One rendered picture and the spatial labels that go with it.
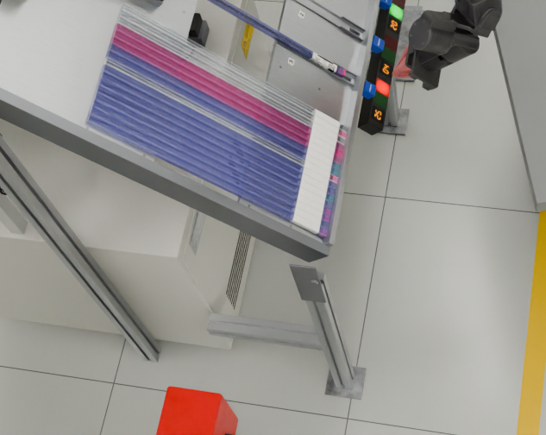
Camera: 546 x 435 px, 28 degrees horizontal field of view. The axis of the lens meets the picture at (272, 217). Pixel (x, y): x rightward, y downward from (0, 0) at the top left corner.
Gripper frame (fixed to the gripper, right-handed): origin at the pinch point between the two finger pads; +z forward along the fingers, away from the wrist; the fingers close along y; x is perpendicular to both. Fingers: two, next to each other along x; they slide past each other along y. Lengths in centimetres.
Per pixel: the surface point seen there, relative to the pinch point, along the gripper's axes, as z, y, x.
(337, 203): 6.1, 28.2, -3.6
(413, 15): 61, -67, 46
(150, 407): 93, 56, 12
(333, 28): 8.9, -8.4, -11.1
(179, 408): 16, 73, -21
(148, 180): 10, 39, -40
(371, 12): 7.5, -15.7, -3.9
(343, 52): 8.9, -4.6, -7.5
